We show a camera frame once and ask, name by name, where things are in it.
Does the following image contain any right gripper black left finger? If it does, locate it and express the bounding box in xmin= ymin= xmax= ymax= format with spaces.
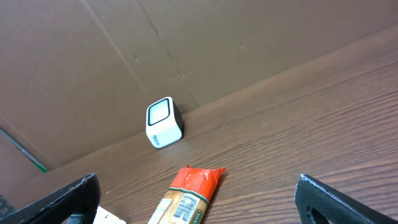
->
xmin=1 ymin=173 xmax=101 ymax=224

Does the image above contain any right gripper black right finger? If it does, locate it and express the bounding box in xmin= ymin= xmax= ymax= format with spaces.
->
xmin=294 ymin=174 xmax=397 ymax=224

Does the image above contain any white tube gold cap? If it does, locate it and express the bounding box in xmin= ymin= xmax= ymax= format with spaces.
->
xmin=93 ymin=207 xmax=126 ymax=224

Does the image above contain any orange spaghetti packet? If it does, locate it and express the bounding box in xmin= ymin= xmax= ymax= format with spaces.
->
xmin=148 ymin=166 xmax=226 ymax=224

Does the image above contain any white barcode scanner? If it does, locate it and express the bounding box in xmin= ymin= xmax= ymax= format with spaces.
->
xmin=146 ymin=96 xmax=183 ymax=149

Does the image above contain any grey plastic mesh basket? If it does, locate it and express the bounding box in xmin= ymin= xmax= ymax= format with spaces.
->
xmin=0 ymin=195 xmax=16 ymax=219

